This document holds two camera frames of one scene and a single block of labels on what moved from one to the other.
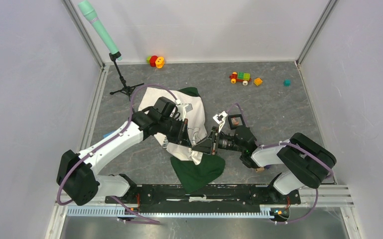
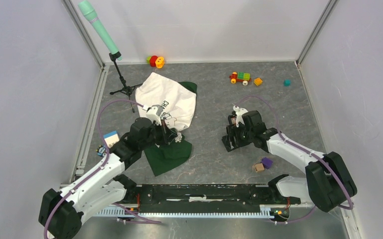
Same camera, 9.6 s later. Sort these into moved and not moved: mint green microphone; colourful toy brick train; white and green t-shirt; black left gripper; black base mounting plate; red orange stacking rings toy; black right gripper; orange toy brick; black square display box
Moved: black left gripper; white and green t-shirt; black right gripper
Not moved: red orange stacking rings toy; black base mounting plate; mint green microphone; orange toy brick; black square display box; colourful toy brick train
